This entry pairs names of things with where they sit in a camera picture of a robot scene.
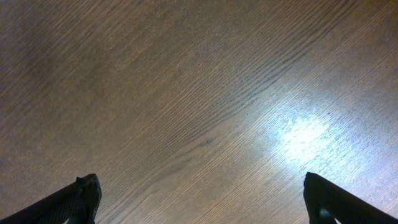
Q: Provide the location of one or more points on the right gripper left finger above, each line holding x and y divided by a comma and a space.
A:
75, 203

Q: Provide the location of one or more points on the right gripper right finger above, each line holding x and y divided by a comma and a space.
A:
328, 203

